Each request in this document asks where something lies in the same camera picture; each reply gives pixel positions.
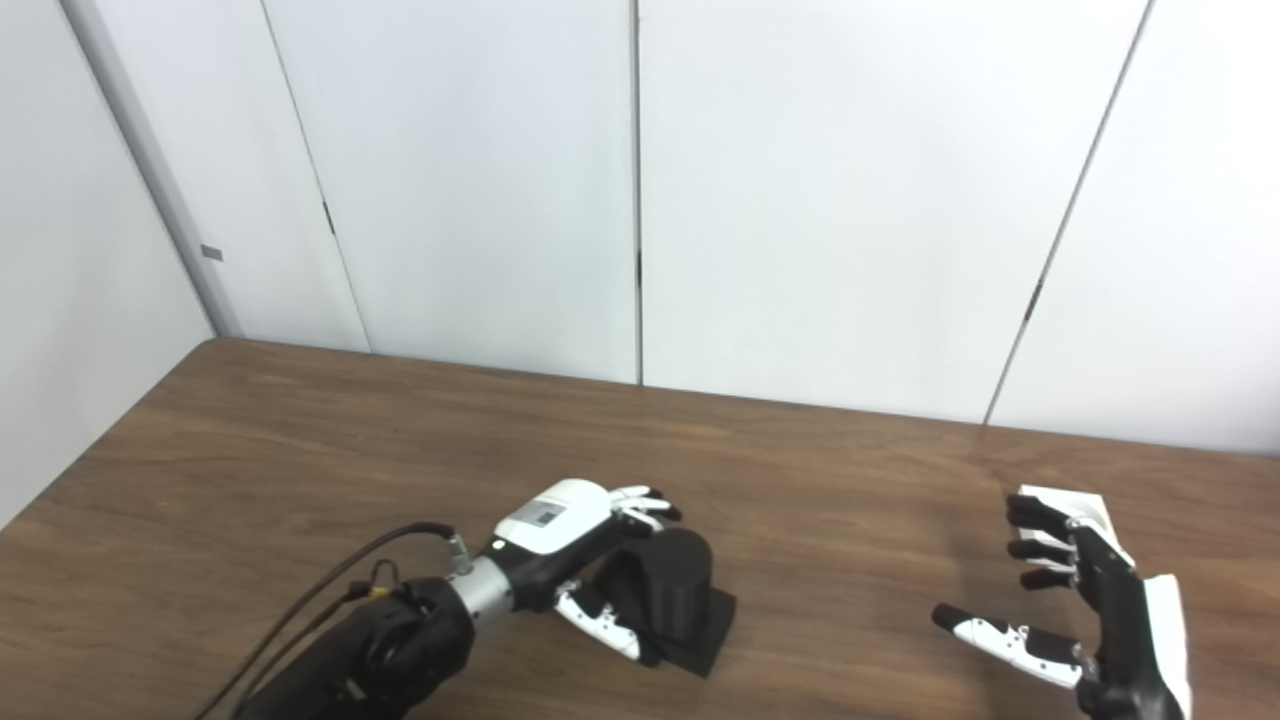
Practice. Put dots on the black peg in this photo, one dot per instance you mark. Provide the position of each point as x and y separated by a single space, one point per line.
680 585

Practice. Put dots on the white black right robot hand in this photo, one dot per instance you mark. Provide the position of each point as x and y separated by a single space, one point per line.
1125 640

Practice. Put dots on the white square piece with hole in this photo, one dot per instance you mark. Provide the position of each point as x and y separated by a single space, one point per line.
1095 510

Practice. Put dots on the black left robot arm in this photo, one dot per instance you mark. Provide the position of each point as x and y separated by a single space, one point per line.
400 650

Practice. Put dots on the grey wall post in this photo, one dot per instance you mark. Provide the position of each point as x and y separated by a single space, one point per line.
150 160

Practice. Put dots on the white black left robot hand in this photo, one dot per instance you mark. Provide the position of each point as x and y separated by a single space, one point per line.
555 515

